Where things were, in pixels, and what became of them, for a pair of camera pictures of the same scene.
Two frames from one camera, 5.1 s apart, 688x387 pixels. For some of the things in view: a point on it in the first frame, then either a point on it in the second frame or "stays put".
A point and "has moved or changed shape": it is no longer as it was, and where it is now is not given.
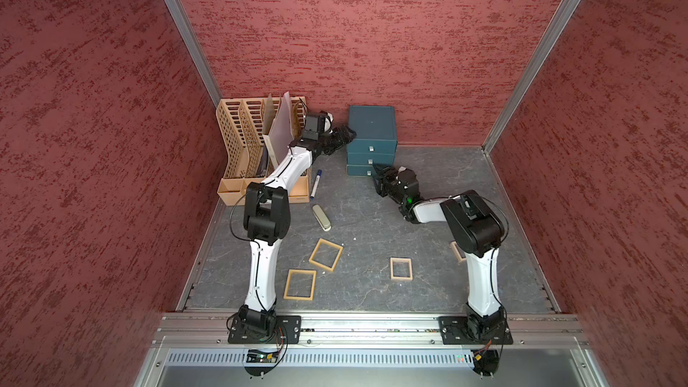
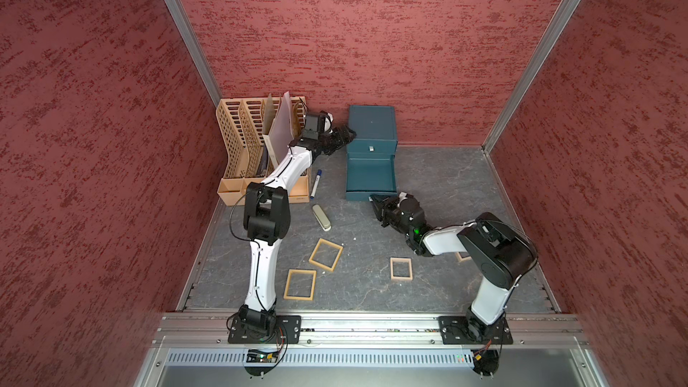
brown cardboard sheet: (268, 114) stays put
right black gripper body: (390, 184) to (391, 214)
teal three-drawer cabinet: (371, 139) has moved or changed shape
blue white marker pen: (319, 173) stays put
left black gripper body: (334, 141) stays put
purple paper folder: (281, 131) stays put
